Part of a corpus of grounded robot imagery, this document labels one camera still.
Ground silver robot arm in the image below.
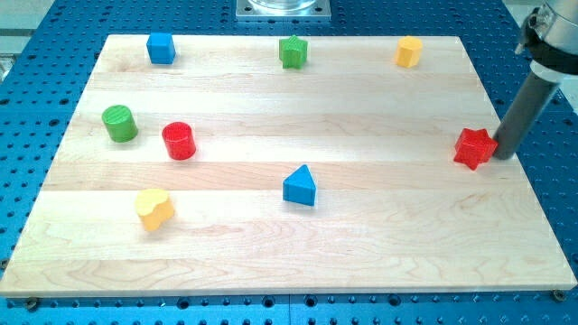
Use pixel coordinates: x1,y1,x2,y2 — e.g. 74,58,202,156
515,0,577,83

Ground blue triangle block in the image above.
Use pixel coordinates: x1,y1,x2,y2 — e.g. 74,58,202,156
283,164,317,207

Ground wooden board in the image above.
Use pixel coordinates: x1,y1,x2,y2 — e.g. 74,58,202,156
1,34,576,297

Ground green star block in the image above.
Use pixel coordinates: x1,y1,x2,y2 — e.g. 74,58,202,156
279,35,308,69

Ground red cylinder block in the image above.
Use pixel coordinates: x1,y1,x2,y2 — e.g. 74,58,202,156
162,122,196,160

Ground yellow heart block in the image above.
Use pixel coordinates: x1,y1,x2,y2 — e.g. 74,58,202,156
135,189,175,231

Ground yellow hexagon block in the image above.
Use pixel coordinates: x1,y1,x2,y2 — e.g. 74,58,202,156
394,36,423,68

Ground green cylinder block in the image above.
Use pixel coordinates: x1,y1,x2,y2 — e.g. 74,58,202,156
101,105,138,143

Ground blue cube block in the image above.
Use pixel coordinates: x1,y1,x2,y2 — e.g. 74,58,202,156
146,32,176,64

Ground red star block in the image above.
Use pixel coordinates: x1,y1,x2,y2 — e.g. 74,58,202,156
453,128,498,171

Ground grey pusher rod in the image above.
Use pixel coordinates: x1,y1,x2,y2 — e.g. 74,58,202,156
493,71,560,160

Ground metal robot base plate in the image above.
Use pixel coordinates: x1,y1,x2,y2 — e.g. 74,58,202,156
235,0,331,21

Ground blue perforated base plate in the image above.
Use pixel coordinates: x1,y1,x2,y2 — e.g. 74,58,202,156
1,1,577,324

